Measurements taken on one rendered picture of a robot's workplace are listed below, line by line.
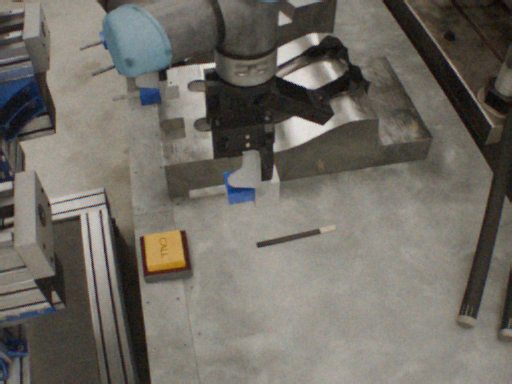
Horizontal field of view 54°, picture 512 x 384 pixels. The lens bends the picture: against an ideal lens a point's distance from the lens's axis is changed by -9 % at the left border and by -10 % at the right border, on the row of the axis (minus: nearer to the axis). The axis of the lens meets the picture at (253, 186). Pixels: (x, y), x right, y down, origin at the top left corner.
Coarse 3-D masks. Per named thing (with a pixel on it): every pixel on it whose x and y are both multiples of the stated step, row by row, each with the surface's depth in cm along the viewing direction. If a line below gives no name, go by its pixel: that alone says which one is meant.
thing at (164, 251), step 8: (168, 232) 88; (176, 232) 88; (152, 240) 87; (160, 240) 87; (168, 240) 87; (176, 240) 87; (152, 248) 86; (160, 248) 86; (168, 248) 86; (176, 248) 86; (152, 256) 85; (160, 256) 85; (168, 256) 85; (176, 256) 85; (152, 264) 84; (160, 264) 84; (168, 264) 84; (176, 264) 85; (184, 264) 85
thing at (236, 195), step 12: (276, 180) 79; (192, 192) 80; (204, 192) 80; (216, 192) 81; (228, 192) 79; (240, 192) 79; (252, 192) 80; (276, 192) 81; (264, 204) 82; (276, 204) 83
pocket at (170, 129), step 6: (168, 120) 97; (174, 120) 97; (180, 120) 98; (162, 126) 97; (168, 126) 98; (174, 126) 98; (180, 126) 99; (162, 132) 97; (168, 132) 98; (174, 132) 98; (180, 132) 98; (162, 138) 96; (168, 138) 97; (174, 138) 97; (180, 138) 97
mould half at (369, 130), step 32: (320, 64) 100; (352, 64) 112; (384, 64) 112; (192, 96) 101; (352, 96) 94; (384, 96) 105; (192, 128) 95; (288, 128) 95; (320, 128) 92; (352, 128) 92; (384, 128) 100; (192, 160) 90; (224, 160) 92; (288, 160) 95; (352, 160) 99; (384, 160) 100
